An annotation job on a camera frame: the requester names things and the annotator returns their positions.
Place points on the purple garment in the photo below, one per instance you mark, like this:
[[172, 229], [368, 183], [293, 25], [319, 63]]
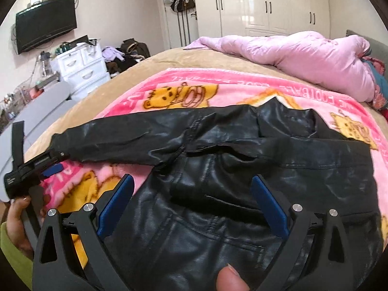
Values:
[[112, 54]]

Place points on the dark brown bag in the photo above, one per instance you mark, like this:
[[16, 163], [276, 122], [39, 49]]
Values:
[[136, 48]]

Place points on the pink quilt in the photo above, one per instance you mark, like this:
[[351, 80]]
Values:
[[303, 54]]

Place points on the white glossy wardrobe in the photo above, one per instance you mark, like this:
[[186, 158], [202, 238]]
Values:
[[257, 3]]

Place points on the person's right hand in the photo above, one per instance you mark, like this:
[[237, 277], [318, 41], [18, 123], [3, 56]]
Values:
[[232, 279]]

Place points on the blue garment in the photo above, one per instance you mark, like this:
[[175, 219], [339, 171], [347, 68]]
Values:
[[374, 69]]

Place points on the person's left hand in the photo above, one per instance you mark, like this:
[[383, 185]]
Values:
[[16, 224]]

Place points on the white router box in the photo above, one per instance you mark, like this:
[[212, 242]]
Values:
[[42, 0]]

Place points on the grey desk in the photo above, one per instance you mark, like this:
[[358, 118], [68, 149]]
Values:
[[45, 103]]

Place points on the white drawer chest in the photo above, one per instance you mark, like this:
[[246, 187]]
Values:
[[81, 66]]

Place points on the black leather jacket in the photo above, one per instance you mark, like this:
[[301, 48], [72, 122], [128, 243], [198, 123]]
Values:
[[212, 163]]

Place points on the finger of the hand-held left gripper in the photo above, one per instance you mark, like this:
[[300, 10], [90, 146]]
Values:
[[57, 156], [53, 169]]

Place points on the white door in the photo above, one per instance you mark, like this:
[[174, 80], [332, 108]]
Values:
[[172, 27]]

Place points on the person's left forearm green sleeve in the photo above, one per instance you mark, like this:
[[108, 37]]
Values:
[[12, 257]]

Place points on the pile of dark clothes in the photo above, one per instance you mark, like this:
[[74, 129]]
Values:
[[121, 65]]

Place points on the black wall television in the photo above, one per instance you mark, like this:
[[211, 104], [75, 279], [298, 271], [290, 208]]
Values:
[[45, 24]]

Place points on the bed with beige sheet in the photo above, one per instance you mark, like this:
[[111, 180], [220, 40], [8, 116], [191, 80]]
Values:
[[145, 63]]

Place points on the red floral cloth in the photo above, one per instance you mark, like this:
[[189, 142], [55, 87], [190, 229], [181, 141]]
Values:
[[380, 97]]

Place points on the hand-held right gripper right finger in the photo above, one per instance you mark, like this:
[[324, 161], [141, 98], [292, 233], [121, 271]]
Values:
[[269, 206]]

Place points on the group of small desk clutter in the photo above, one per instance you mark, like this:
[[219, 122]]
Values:
[[21, 95]]

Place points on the group of bottles and jars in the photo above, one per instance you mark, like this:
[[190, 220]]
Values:
[[63, 48]]

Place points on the pink bear printed blanket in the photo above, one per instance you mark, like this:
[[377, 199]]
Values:
[[236, 88]]

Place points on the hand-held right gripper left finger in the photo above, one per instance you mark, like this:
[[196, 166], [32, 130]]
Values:
[[116, 203]]

